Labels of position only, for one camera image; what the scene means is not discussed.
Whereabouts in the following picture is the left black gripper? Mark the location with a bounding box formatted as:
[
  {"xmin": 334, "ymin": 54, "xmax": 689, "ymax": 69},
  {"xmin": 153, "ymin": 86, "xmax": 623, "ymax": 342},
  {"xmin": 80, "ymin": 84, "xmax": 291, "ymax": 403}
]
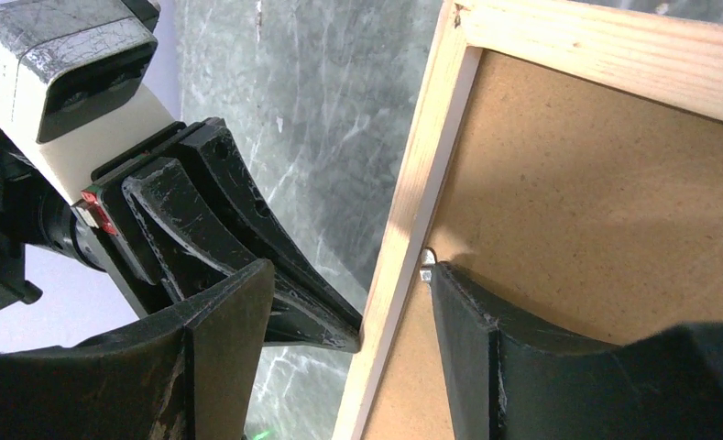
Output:
[{"xmin": 0, "ymin": 129, "xmax": 173, "ymax": 317}]

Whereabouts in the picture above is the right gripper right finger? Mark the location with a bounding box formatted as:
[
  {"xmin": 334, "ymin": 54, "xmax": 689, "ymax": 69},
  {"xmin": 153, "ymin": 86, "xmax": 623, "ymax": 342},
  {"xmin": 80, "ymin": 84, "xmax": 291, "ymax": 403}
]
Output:
[{"xmin": 430, "ymin": 262, "xmax": 723, "ymax": 439}]

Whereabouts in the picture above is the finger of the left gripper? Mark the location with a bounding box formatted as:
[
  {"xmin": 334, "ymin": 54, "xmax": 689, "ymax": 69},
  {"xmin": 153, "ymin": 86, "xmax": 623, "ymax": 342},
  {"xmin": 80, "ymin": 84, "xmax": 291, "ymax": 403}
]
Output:
[{"xmin": 91, "ymin": 117, "xmax": 362, "ymax": 354}]

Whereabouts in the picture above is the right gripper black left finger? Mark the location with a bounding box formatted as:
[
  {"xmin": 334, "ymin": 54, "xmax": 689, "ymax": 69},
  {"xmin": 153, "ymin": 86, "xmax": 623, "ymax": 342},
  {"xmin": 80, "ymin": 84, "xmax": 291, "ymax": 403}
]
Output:
[{"xmin": 0, "ymin": 259, "xmax": 274, "ymax": 439}]

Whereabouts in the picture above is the wooden picture frame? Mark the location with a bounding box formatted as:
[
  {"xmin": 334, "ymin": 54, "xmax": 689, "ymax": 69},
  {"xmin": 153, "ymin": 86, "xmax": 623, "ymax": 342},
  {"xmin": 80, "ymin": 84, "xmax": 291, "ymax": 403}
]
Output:
[{"xmin": 333, "ymin": 1, "xmax": 723, "ymax": 439}]

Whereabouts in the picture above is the brown backing board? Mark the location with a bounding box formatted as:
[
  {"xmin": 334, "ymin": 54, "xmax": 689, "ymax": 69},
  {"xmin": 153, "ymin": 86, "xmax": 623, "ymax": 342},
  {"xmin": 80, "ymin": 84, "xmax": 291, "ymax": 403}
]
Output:
[{"xmin": 365, "ymin": 52, "xmax": 723, "ymax": 439}]

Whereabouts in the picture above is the metal frame tab clip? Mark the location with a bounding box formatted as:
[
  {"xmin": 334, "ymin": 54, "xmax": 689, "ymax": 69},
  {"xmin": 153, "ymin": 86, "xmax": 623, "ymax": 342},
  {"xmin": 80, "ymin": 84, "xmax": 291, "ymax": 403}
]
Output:
[{"xmin": 419, "ymin": 247, "xmax": 437, "ymax": 285}]

